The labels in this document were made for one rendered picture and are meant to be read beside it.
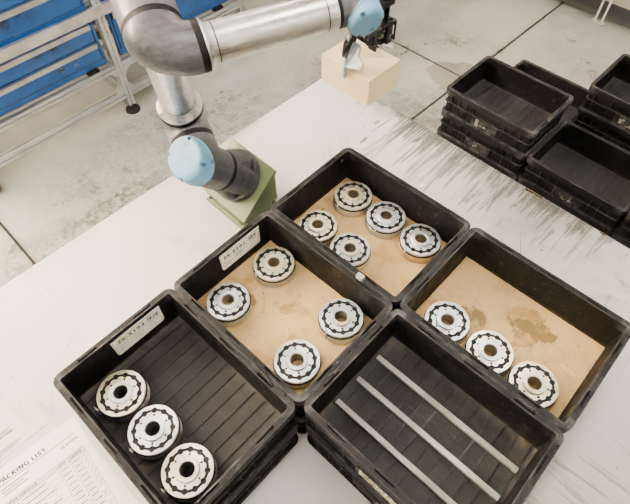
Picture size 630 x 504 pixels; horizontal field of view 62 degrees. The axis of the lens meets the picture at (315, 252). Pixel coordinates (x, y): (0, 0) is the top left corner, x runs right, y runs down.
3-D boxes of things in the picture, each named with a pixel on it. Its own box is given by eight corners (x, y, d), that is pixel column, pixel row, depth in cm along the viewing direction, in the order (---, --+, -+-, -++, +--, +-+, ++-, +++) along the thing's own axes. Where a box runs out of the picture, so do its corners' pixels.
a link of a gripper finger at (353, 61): (350, 85, 126) (367, 48, 122) (333, 74, 128) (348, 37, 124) (357, 86, 128) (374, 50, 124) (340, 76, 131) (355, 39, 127)
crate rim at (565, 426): (395, 310, 114) (396, 305, 112) (471, 230, 127) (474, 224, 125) (563, 437, 98) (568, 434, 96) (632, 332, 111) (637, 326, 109)
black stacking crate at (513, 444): (302, 425, 110) (300, 407, 100) (390, 331, 122) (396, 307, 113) (461, 576, 94) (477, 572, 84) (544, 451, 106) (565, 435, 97)
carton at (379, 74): (321, 79, 139) (321, 54, 132) (352, 59, 143) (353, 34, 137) (367, 106, 132) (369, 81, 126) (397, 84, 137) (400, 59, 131)
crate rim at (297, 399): (172, 290, 118) (170, 285, 116) (268, 214, 130) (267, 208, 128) (299, 410, 102) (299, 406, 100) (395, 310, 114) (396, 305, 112)
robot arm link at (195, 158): (208, 199, 143) (173, 191, 131) (192, 157, 146) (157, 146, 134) (240, 176, 138) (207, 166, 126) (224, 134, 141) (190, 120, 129)
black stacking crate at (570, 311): (391, 330, 122) (397, 306, 113) (463, 254, 134) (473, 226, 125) (545, 450, 106) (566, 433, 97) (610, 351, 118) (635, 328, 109)
